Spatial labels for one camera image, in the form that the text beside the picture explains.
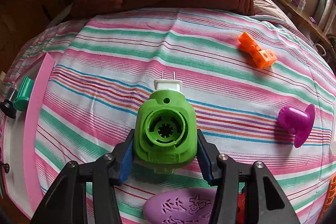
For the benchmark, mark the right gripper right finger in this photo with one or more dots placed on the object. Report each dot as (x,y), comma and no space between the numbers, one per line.
(265,201)

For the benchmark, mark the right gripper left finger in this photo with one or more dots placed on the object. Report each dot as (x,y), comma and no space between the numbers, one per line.
(65,200)

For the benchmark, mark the red block toy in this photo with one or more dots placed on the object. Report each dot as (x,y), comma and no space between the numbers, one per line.
(240,208)

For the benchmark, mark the orange plastic rack piece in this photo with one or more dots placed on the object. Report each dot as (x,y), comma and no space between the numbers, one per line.
(330,196)

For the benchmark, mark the purple patterned oval case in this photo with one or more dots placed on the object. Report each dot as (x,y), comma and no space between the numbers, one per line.
(191,205)

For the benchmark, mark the magenta flanged plastic cup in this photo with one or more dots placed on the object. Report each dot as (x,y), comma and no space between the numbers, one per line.
(296,122)

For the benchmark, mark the teal flanged plastic spool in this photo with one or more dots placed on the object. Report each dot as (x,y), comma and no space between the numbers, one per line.
(22,100)

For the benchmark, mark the grey black cylinder container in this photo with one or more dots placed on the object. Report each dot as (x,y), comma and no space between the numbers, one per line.
(7,106)

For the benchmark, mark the green plug-in device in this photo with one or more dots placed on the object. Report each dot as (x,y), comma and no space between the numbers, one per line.
(165,137)

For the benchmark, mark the orange linked cube blocks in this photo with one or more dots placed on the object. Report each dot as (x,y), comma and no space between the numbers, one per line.
(261,58)

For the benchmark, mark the brown massage brush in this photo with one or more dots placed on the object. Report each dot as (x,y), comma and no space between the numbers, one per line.
(5,166)

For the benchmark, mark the pink edged tray box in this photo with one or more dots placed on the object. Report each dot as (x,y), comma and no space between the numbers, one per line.
(21,183)

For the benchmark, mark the white translucent tube case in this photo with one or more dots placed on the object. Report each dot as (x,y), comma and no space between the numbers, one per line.
(333,144)

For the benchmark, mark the striped bed sheet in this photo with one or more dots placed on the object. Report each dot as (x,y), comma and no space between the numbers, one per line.
(105,67)

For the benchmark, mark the wooden bedside desk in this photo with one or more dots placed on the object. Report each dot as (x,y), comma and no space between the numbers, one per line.
(304,19)

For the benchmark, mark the white pillow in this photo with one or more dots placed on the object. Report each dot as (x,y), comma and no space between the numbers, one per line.
(269,8)

